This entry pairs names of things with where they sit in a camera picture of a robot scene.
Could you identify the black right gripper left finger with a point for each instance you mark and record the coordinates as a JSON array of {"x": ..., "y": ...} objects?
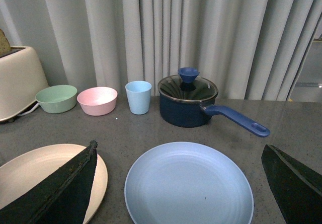
[{"x": 62, "y": 197}]

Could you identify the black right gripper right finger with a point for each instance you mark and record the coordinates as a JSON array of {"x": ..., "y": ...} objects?
[{"x": 295, "y": 186}]

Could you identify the blue plate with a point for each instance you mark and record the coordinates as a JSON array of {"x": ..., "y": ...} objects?
[{"x": 185, "y": 182}]

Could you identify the cream plate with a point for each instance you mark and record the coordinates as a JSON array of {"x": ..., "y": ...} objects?
[{"x": 24, "y": 172}]

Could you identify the green bowl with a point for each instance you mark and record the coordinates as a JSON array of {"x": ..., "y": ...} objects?
[{"x": 57, "y": 99}]

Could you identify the pink bowl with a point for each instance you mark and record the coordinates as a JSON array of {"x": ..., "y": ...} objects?
[{"x": 98, "y": 101}]

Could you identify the cream toaster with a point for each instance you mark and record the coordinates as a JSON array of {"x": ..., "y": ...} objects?
[{"x": 22, "y": 77}]

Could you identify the light blue cup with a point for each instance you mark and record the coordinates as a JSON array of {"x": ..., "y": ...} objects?
[{"x": 138, "y": 95}]

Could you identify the dark blue saucepan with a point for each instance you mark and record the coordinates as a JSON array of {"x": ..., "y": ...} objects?
[{"x": 195, "y": 114}]

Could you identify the glass pot lid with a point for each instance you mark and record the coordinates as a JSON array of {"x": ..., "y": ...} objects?
[{"x": 187, "y": 86}]

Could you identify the grey curtain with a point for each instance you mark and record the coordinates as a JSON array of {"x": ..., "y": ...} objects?
[{"x": 251, "y": 49}]

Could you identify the bread slice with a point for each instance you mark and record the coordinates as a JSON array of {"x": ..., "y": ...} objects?
[{"x": 5, "y": 46}]

